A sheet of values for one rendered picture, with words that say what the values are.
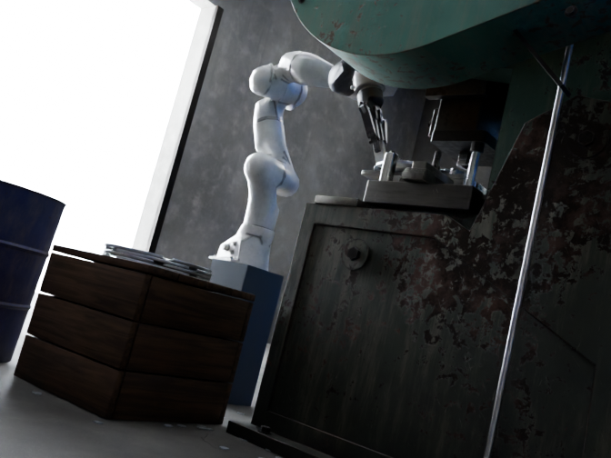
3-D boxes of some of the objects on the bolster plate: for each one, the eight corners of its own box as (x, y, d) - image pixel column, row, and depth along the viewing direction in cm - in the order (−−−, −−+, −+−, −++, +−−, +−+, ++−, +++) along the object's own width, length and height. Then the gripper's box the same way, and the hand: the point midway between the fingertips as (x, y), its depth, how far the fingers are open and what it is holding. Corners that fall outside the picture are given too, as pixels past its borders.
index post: (376, 184, 174) (385, 149, 175) (383, 187, 176) (391, 153, 177) (385, 184, 172) (394, 149, 173) (392, 187, 174) (400, 153, 175)
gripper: (370, 106, 202) (382, 176, 192) (346, 89, 192) (358, 161, 182) (391, 96, 198) (405, 166, 189) (368, 77, 188) (381, 151, 179)
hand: (379, 153), depth 187 cm, fingers closed
